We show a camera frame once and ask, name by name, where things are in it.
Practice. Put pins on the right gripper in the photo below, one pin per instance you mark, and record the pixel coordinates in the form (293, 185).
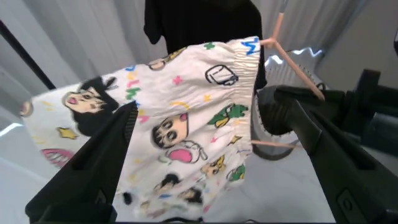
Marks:
(370, 102)

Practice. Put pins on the white laundry basket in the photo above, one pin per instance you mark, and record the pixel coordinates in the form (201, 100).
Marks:
(280, 74)

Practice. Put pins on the white curtain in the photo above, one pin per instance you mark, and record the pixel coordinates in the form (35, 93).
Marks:
(93, 37)

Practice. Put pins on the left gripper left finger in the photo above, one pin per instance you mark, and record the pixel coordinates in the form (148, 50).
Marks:
(93, 169)

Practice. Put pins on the cream printed garment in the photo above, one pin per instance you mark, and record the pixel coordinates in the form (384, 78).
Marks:
(192, 93)

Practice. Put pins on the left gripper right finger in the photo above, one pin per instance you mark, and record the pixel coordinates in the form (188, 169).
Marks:
(351, 174)

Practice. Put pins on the pink clothes hanger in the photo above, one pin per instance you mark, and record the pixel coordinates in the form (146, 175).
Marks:
(292, 63)

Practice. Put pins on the black garment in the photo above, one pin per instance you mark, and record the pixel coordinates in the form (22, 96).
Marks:
(202, 21)

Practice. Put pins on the black clothes rack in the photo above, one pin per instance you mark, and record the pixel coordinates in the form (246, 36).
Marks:
(28, 57)

